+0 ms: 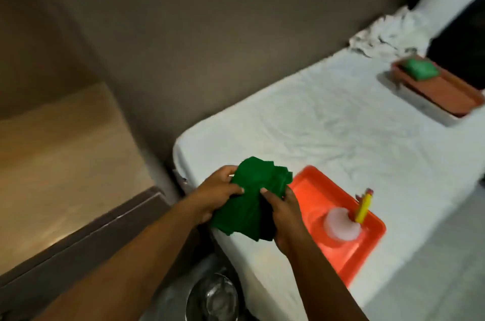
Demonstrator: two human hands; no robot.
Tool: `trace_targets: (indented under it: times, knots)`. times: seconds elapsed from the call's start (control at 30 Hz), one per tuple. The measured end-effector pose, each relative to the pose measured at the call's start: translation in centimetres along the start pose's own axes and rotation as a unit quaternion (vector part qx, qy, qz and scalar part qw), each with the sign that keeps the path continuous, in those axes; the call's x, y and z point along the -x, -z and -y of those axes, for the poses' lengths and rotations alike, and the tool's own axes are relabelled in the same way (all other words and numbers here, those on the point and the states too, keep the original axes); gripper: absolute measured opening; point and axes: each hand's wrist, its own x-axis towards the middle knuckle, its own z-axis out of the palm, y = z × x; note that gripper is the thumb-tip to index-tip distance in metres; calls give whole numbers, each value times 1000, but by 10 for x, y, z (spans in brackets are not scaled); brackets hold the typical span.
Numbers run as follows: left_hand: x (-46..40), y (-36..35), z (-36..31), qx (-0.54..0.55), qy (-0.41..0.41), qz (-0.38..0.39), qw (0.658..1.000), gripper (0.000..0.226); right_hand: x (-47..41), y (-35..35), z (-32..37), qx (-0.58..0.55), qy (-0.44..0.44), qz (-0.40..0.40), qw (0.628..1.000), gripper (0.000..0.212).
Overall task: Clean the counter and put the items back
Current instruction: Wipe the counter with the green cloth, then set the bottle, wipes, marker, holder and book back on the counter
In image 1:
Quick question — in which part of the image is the person's left hand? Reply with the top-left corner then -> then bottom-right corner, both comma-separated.
184,165 -> 245,228

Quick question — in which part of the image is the brown tray with white rim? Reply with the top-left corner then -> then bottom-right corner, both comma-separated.
390,54 -> 485,127

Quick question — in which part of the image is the steel bowl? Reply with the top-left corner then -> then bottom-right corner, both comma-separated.
184,272 -> 239,321

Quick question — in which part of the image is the folded green cloth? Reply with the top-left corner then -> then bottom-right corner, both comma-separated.
402,58 -> 441,81

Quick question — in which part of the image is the orange plastic tray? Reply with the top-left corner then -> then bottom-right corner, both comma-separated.
290,165 -> 386,288

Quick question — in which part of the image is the person's right hand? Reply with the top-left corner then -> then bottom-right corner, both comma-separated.
260,185 -> 309,256

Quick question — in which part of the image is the white plastic spray bottle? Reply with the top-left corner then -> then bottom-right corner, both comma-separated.
323,207 -> 361,244

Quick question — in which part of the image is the yellow spray nozzle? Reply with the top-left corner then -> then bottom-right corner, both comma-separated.
354,188 -> 375,224

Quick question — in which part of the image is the person's right forearm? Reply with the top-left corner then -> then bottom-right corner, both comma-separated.
282,232 -> 370,321

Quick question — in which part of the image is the person's left forearm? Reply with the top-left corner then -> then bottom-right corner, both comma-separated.
35,198 -> 201,321

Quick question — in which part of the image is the white bed sheet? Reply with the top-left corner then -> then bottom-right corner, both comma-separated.
172,39 -> 485,321

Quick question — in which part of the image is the green cloth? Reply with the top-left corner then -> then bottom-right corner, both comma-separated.
402,58 -> 441,81
209,156 -> 295,242

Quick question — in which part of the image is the brown wooden ledge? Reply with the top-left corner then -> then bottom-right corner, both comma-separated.
0,186 -> 173,321

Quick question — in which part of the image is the crumpled white towel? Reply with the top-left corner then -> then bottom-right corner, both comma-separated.
349,6 -> 432,59

